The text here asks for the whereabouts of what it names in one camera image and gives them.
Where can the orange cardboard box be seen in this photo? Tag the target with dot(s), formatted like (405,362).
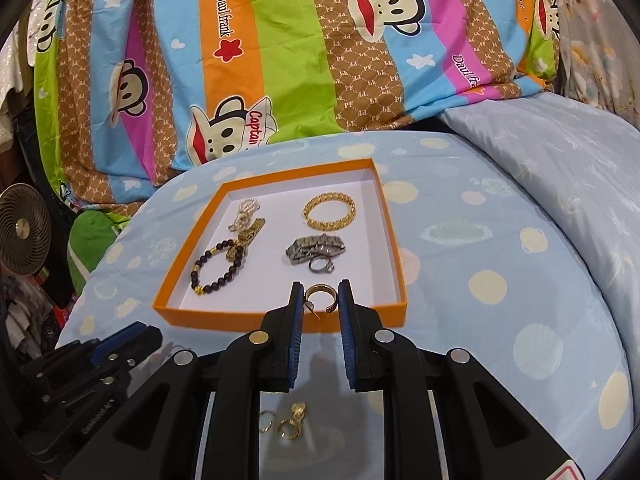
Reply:
(210,316)

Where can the small electric fan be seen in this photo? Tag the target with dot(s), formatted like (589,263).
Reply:
(22,227)

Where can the blue dotted bed sheet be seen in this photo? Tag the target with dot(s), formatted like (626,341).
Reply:
(475,285)

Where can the wide gold hoop earring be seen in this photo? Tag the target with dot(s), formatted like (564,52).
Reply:
(322,288)

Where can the pearl brooch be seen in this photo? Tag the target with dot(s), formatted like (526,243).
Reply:
(247,208)

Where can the silver wristwatch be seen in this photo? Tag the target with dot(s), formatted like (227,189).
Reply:
(310,249)

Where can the grey floral cloth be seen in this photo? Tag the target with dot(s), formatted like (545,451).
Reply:
(595,50)

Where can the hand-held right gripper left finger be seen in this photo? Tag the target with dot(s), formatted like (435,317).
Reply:
(298,335)

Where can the green plush toy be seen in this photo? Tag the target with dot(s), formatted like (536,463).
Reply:
(90,240)

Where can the striped monkey print blanket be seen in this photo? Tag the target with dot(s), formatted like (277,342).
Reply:
(300,60)

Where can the gold woven bangle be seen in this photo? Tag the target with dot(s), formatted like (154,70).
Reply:
(327,226)

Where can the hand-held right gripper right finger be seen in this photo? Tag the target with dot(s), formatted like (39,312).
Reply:
(347,335)

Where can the pale blue quilt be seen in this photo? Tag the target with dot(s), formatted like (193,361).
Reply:
(575,170)

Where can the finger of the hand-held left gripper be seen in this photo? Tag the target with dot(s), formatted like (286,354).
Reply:
(120,337)
(145,344)

